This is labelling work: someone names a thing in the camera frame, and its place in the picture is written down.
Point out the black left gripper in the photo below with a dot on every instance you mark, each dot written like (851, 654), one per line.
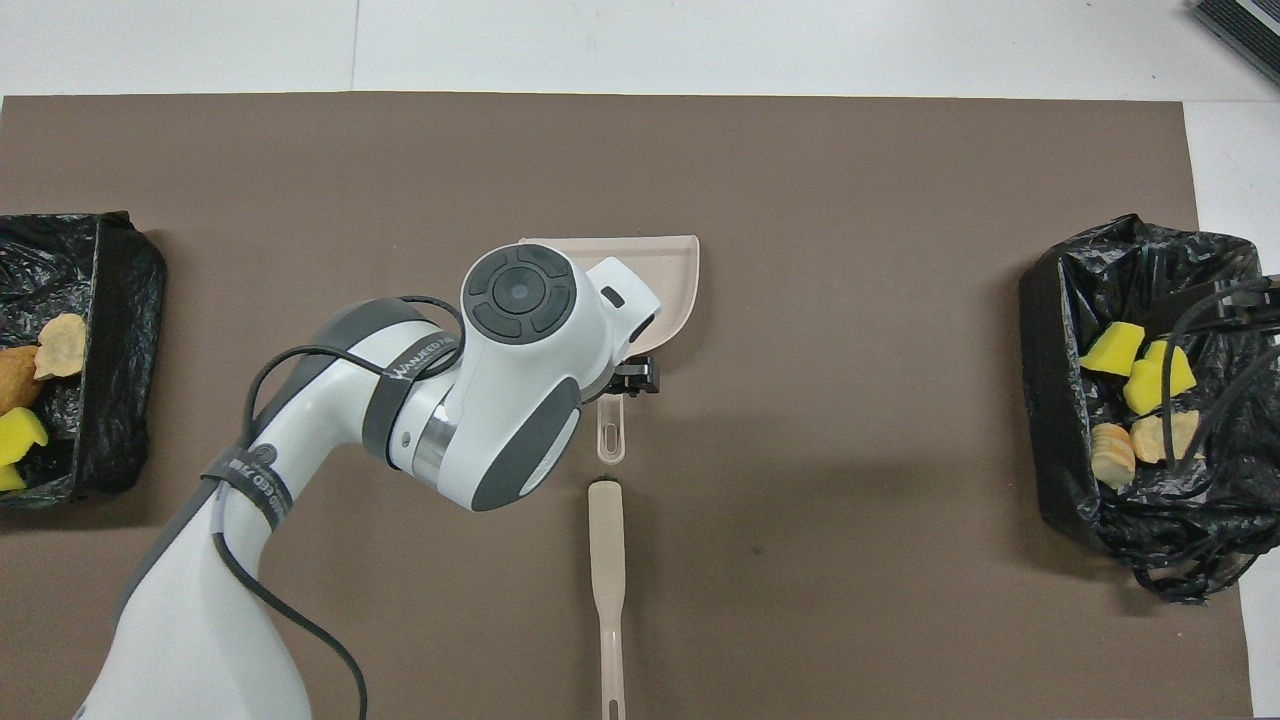
(605, 385)

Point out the beige plastic dustpan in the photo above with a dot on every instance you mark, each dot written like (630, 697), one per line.
(670, 290)

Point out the beige hand brush black bristles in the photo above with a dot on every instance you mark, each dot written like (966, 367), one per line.
(606, 560)

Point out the green and yellow sponge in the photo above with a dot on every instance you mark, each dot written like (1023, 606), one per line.
(1113, 348)

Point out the beige bread chunk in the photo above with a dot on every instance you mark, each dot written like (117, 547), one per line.
(1113, 455)
(1155, 437)

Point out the yellow sponge piece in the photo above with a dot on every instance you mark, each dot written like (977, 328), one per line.
(1150, 385)
(20, 435)

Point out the small golden croissant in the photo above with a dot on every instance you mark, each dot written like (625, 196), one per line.
(62, 345)

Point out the brown bread roll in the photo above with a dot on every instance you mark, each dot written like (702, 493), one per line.
(18, 378)

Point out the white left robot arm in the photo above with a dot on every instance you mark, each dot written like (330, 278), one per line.
(520, 340)

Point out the open black bag-lined trash bin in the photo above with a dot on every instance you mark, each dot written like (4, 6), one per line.
(1100, 520)

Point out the black bag-covered trash bin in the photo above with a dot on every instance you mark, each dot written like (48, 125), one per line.
(110, 300)

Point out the brown table mat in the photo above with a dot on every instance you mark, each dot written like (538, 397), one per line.
(800, 300)

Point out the dark ribbed device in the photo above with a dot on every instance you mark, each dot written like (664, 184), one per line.
(1250, 30)

